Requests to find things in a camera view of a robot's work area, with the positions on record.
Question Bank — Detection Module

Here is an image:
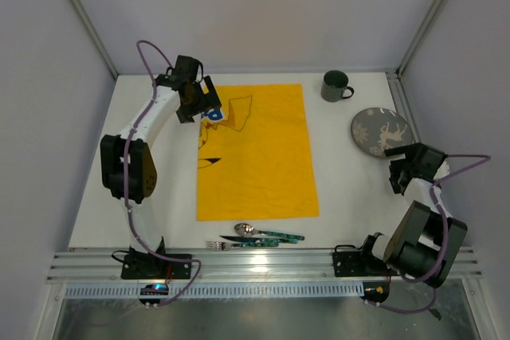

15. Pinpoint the yellow Pikachu cloth placemat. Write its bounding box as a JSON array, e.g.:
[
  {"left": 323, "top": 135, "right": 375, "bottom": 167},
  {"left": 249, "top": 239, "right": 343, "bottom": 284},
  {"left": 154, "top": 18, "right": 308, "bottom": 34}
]
[{"left": 197, "top": 84, "right": 320, "bottom": 221}]

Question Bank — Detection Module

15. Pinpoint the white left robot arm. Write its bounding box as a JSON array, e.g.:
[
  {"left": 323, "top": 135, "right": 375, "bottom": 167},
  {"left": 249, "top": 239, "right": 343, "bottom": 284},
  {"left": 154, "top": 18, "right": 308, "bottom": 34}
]
[{"left": 100, "top": 55, "right": 222, "bottom": 278}]

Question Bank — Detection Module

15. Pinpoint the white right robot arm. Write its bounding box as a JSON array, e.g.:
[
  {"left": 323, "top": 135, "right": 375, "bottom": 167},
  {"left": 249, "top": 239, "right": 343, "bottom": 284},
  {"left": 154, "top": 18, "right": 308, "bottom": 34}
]
[{"left": 357, "top": 143, "right": 467, "bottom": 288}]

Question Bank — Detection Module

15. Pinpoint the grey reindeer plate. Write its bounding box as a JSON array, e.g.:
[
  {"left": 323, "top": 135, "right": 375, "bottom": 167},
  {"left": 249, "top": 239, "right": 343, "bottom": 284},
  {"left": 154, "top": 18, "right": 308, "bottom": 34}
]
[{"left": 350, "top": 107, "right": 415, "bottom": 158}]

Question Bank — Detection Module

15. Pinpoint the dark green mug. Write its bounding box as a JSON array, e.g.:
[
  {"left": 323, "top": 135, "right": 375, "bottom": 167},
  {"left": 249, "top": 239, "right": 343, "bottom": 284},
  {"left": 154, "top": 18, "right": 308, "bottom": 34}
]
[{"left": 320, "top": 70, "right": 355, "bottom": 103}]

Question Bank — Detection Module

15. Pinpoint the right controller board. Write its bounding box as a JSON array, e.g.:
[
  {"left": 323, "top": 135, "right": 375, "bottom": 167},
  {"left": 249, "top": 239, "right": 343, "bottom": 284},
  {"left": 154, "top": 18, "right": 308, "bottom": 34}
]
[{"left": 361, "top": 281, "right": 390, "bottom": 304}]

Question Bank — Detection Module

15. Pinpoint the controller board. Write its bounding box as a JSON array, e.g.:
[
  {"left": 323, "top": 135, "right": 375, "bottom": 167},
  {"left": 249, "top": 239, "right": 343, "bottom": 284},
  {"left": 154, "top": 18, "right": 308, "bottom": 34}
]
[
  {"left": 139, "top": 283, "right": 169, "bottom": 306},
  {"left": 361, "top": 281, "right": 390, "bottom": 304}
]

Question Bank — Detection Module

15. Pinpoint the left controller board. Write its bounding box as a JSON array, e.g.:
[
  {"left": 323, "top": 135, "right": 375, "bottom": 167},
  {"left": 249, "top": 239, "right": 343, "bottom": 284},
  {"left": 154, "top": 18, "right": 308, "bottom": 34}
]
[{"left": 139, "top": 283, "right": 169, "bottom": 306}]

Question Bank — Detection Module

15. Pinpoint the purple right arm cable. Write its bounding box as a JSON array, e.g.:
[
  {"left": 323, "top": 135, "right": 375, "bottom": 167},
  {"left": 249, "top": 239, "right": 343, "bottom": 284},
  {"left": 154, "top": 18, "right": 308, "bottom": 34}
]
[{"left": 366, "top": 154, "right": 492, "bottom": 314}]

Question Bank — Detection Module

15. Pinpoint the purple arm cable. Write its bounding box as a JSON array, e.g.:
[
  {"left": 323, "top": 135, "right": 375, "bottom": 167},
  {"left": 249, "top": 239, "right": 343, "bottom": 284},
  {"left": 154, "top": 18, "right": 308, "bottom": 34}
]
[
  {"left": 366, "top": 154, "right": 492, "bottom": 314},
  {"left": 121, "top": 40, "right": 202, "bottom": 310}
]

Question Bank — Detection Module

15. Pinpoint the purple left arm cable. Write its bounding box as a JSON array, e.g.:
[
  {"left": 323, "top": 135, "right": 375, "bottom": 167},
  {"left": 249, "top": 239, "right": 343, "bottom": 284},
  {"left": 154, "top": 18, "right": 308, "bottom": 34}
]
[{"left": 121, "top": 40, "right": 202, "bottom": 310}]

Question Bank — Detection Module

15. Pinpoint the aluminium side rail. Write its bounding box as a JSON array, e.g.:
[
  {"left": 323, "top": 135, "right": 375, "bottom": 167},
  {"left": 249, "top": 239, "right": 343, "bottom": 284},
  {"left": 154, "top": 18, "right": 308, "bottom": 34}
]
[{"left": 384, "top": 71, "right": 455, "bottom": 246}]

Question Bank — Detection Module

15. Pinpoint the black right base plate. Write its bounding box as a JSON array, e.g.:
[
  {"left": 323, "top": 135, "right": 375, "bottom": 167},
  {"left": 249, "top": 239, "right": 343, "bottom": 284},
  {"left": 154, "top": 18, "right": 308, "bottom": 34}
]
[{"left": 331, "top": 244, "right": 387, "bottom": 277}]

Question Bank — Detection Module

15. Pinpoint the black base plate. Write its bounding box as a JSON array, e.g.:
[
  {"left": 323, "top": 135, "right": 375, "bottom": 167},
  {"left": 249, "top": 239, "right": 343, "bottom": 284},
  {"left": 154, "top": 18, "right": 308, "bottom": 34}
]
[
  {"left": 120, "top": 252, "right": 192, "bottom": 280},
  {"left": 331, "top": 244, "right": 387, "bottom": 277}
]

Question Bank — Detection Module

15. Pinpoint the spoon with green handle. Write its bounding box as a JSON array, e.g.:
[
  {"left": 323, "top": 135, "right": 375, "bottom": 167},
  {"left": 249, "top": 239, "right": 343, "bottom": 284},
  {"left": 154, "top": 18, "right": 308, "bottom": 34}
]
[{"left": 233, "top": 223, "right": 305, "bottom": 241}]

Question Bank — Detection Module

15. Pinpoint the aluminium mounting rail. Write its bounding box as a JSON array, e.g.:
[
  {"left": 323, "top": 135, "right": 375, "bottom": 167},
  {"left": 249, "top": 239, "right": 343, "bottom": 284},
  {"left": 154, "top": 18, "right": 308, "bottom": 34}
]
[{"left": 45, "top": 246, "right": 483, "bottom": 285}]

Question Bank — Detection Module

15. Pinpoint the fork with green handle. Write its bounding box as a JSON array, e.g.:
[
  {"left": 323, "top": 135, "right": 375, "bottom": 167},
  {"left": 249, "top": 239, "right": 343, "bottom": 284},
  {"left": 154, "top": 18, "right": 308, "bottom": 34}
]
[{"left": 206, "top": 241, "right": 279, "bottom": 251}]

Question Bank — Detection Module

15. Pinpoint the slotted cable duct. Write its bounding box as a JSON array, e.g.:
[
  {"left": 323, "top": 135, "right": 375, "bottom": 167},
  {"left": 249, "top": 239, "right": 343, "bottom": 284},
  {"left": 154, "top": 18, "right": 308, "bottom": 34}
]
[{"left": 64, "top": 280, "right": 363, "bottom": 300}]

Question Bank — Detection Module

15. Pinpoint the knife with green handle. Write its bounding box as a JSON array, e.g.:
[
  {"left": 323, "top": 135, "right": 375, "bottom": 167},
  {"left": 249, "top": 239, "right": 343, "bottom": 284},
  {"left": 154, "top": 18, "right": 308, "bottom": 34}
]
[{"left": 220, "top": 236, "right": 291, "bottom": 244}]

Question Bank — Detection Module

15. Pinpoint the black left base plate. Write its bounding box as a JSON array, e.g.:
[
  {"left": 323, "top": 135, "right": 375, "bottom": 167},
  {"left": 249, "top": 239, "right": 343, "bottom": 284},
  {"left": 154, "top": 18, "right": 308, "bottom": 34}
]
[{"left": 120, "top": 252, "right": 192, "bottom": 280}]

